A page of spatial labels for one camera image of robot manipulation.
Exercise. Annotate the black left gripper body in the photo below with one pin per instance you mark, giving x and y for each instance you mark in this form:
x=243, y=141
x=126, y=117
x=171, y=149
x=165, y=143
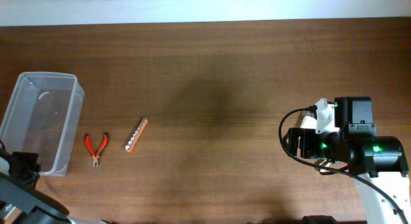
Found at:
x=24, y=163

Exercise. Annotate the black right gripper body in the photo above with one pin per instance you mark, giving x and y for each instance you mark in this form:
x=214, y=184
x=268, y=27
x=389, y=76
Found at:
x=313, y=146

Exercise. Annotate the orange scraper wooden handle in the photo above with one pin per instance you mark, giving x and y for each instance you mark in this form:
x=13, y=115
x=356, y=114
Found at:
x=326, y=164

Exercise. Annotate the clear plastic container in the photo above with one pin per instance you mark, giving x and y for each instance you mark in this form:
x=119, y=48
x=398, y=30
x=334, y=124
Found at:
x=42, y=117

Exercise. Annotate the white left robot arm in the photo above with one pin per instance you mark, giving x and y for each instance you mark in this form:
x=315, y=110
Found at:
x=34, y=206

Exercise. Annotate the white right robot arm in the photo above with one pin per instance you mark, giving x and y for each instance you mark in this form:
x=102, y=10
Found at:
x=340, y=137

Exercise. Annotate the orange socket rail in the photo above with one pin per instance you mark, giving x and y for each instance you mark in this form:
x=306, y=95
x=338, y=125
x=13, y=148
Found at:
x=136, y=135

